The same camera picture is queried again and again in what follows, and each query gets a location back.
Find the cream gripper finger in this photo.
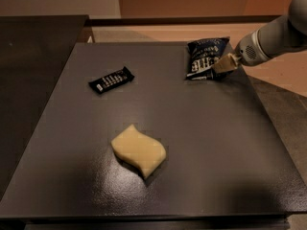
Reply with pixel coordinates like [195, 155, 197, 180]
[212, 53, 239, 74]

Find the blue Kettle chip bag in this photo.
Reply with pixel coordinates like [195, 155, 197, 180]
[186, 37, 229, 81]

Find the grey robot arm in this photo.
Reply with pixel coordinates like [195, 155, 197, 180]
[211, 0, 307, 75]

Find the yellow curved sponge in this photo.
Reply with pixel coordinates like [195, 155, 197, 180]
[111, 125, 167, 179]

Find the black candy bar wrapper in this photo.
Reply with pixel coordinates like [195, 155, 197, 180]
[89, 66, 134, 94]

